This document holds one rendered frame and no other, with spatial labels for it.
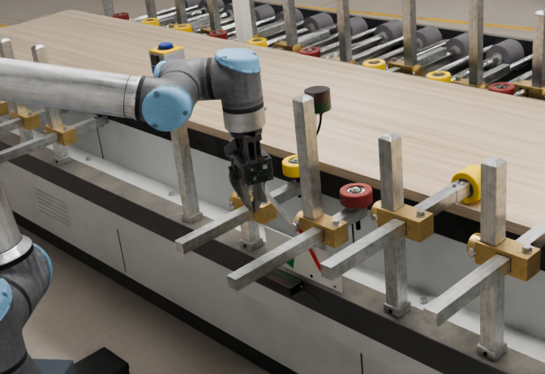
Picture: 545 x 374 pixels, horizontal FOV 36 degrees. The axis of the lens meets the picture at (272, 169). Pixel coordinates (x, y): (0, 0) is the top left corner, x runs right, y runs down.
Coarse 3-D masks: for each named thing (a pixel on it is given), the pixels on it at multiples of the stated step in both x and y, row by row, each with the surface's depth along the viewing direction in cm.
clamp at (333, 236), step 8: (296, 216) 203; (328, 216) 200; (304, 224) 201; (312, 224) 198; (320, 224) 197; (328, 224) 196; (344, 224) 196; (328, 232) 195; (336, 232) 194; (344, 232) 196; (328, 240) 196; (336, 240) 195; (344, 240) 197
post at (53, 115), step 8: (32, 48) 276; (40, 48) 276; (32, 56) 278; (40, 56) 276; (48, 112) 285; (56, 112) 286; (48, 120) 287; (56, 120) 286; (56, 144) 289; (56, 152) 291; (64, 152) 292
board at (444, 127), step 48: (48, 48) 363; (96, 48) 355; (144, 48) 347; (192, 48) 340; (288, 96) 274; (336, 96) 269; (384, 96) 265; (432, 96) 260; (480, 96) 256; (288, 144) 236; (336, 144) 232; (432, 144) 226; (480, 144) 222; (528, 144) 219; (432, 192) 199; (528, 192) 194
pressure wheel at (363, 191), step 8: (352, 184) 206; (360, 184) 206; (344, 192) 203; (352, 192) 203; (360, 192) 202; (368, 192) 201; (344, 200) 202; (352, 200) 201; (360, 200) 201; (368, 200) 202; (352, 208) 202
